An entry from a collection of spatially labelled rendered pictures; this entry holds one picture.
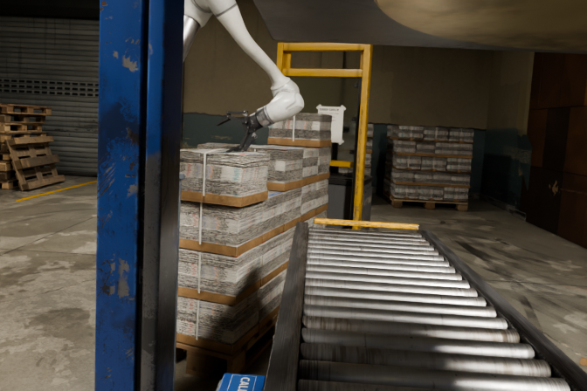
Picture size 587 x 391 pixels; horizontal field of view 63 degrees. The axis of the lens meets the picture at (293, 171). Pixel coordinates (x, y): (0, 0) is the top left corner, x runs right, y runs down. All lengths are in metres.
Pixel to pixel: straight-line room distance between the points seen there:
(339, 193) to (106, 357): 3.33
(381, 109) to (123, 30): 8.74
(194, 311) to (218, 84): 7.33
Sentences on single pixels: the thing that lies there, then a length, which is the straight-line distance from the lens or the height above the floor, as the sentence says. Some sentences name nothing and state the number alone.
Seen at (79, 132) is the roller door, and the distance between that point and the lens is 10.21.
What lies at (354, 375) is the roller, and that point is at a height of 0.79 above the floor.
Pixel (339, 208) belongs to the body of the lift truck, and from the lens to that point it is 3.90.
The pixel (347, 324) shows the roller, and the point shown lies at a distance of 1.05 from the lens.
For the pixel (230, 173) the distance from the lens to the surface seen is 2.10.
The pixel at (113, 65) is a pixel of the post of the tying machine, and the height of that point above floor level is 1.26.
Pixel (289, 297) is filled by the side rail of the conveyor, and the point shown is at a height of 0.80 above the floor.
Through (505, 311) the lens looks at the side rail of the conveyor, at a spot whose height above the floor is 0.80.
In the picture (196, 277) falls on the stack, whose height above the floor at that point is 0.48.
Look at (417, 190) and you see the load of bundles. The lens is 7.73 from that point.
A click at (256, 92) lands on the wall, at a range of 9.26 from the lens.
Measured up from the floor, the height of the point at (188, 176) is 0.95.
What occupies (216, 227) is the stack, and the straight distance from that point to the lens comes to 2.21.
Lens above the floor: 1.20
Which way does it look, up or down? 5 degrees down
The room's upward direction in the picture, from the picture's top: 3 degrees clockwise
